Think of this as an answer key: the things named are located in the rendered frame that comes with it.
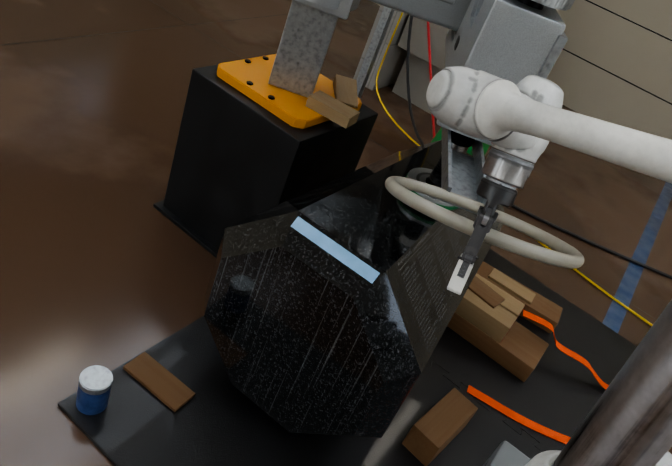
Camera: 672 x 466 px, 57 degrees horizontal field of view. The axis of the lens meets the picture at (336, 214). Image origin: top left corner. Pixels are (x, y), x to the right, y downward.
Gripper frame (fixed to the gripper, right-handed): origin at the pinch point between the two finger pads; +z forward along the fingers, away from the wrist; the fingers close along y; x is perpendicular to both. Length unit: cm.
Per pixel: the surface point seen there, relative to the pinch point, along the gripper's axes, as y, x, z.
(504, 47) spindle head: 64, 14, -54
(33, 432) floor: 24, 98, 104
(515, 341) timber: 163, -37, 53
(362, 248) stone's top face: 49, 28, 15
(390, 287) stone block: 46, 16, 21
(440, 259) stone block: 79, 7, 15
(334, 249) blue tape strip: 46, 35, 18
